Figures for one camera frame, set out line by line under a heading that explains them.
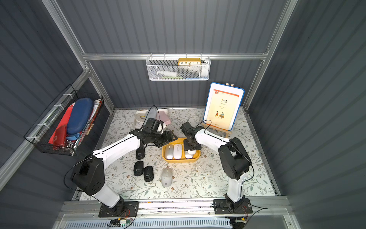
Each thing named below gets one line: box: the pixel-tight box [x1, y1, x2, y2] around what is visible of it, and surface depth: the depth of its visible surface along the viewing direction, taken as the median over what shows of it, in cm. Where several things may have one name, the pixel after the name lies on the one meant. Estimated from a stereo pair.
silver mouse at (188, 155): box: [184, 150, 194, 160], surface depth 94 cm
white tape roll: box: [134, 110, 150, 130], surface depth 111 cm
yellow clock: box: [177, 57, 202, 66], surface depth 89 cm
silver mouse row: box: [165, 144, 174, 160], surface depth 96 cm
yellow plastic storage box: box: [162, 137, 201, 164], surface depth 93 cm
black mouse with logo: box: [143, 165, 155, 182], surface depth 86 cm
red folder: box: [48, 104, 75, 150], surface depth 68 cm
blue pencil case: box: [66, 97, 94, 135], surface depth 74 cm
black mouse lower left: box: [133, 160, 144, 177], surface depth 88 cm
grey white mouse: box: [161, 167, 173, 188], surface depth 83 cm
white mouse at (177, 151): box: [173, 143, 183, 160], surface depth 95 cm
